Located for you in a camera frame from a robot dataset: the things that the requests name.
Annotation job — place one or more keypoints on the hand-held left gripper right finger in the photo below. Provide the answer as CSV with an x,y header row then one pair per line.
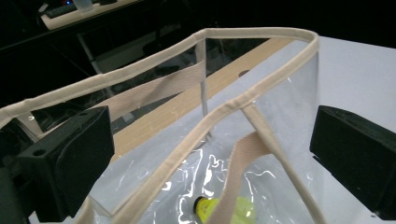
x,y
358,155

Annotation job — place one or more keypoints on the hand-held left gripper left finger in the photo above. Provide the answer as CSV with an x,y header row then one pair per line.
x,y
74,161

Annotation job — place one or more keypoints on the yellow shuttlecock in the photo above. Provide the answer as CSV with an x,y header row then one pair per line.
x,y
207,207

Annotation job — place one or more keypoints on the clear bag with beige trim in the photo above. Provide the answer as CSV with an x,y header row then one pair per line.
x,y
249,32

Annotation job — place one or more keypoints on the white table mat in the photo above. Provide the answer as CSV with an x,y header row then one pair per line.
x,y
351,77

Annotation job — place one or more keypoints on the beige table with white legs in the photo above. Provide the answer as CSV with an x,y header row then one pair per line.
x,y
62,20

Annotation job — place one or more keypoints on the dark power strip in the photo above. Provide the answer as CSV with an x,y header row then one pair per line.
x,y
59,11

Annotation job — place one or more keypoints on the translucent white cup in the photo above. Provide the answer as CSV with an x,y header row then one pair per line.
x,y
83,5

